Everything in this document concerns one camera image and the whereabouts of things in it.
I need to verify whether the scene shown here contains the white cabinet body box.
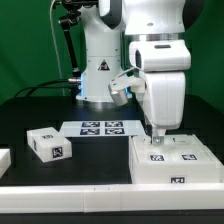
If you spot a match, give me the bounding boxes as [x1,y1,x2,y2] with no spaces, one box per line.
[129,135,224,184]

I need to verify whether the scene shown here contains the white fence rail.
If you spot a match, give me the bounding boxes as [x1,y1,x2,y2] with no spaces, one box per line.
[0,183,224,213]
[0,149,11,178]

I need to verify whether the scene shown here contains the white marker base plate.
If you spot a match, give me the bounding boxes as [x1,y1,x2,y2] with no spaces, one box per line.
[60,120,145,137]

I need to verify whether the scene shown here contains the black cables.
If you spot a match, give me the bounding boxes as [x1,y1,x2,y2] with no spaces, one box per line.
[13,77,82,98]

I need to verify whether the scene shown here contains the white cabinet door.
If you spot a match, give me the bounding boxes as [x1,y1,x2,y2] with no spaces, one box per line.
[129,136,176,164]
[170,135,218,164]

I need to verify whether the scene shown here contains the white front fence rail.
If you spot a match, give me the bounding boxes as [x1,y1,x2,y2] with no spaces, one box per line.
[0,183,224,213]

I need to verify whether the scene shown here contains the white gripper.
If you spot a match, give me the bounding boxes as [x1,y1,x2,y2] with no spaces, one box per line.
[129,40,191,146]

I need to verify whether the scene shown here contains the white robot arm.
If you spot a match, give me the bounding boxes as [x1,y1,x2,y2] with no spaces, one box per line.
[77,0,204,145]

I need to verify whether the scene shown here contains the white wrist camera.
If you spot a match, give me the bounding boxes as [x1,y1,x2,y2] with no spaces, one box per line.
[108,67,145,106]

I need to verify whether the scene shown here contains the white cabinet top block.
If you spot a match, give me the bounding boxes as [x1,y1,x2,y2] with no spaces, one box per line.
[27,127,72,163]

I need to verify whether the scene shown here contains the white left fence rail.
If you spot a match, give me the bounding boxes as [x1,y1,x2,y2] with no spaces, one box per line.
[0,149,11,178]

